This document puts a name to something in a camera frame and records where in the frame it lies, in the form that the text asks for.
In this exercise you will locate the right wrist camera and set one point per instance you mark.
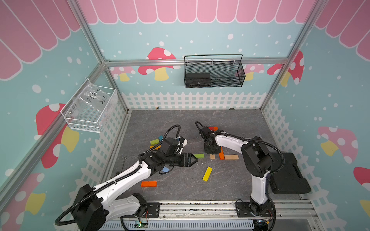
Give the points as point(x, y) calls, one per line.
point(205, 133)

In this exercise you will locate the yellow long block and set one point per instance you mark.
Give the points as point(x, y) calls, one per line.
point(207, 174)

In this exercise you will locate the orange block front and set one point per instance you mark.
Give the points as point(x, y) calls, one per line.
point(148, 184)

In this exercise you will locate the clear plastic bag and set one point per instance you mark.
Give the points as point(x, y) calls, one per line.
point(93, 99)

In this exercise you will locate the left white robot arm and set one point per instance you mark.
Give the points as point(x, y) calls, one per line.
point(94, 206)

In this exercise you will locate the light blue short block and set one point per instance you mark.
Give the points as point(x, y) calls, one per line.
point(165, 170)

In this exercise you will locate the green block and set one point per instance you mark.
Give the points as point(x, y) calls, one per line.
point(198, 156)
point(154, 142)

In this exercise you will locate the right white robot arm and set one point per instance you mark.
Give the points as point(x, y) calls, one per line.
point(262, 160)

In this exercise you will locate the black box in basket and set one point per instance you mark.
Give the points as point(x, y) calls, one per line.
point(197, 80)

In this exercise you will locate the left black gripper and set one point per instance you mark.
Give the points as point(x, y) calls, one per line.
point(188, 160)

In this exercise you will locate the yellow-orange block upper left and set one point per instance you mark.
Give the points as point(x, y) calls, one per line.
point(155, 148)

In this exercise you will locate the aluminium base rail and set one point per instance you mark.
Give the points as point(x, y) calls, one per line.
point(288, 215)

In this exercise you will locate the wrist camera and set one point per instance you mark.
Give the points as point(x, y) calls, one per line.
point(172, 147)
point(205, 133)

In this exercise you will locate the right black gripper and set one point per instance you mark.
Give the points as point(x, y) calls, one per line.
point(216, 151)

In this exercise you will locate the black wire basket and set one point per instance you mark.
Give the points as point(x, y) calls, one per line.
point(226, 69)

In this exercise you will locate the orange block short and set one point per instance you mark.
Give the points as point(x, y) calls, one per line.
point(221, 154)

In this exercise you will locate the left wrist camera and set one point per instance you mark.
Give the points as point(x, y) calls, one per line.
point(172, 147)

